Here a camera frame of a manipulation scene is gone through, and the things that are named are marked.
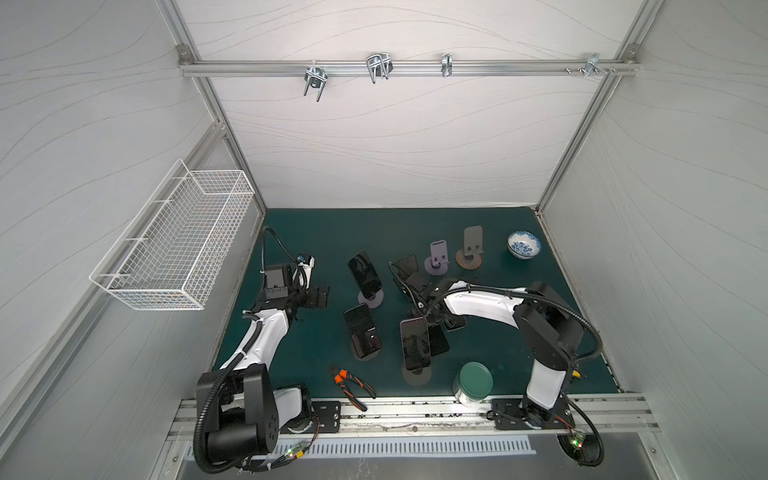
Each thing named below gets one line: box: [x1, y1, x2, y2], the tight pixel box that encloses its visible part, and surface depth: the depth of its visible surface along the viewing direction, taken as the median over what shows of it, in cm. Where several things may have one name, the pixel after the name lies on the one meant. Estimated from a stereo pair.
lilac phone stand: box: [424, 240, 450, 276], surface depth 100 cm
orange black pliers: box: [328, 364, 377, 412], surface depth 80 cm
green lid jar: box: [453, 361, 494, 407], surface depth 72 cm
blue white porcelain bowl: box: [507, 230, 542, 260], surface depth 109 cm
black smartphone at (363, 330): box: [343, 303, 382, 358], surface depth 78 cm
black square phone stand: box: [388, 253, 419, 291], surface depth 94 cm
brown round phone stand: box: [455, 225, 484, 270], surface depth 102 cm
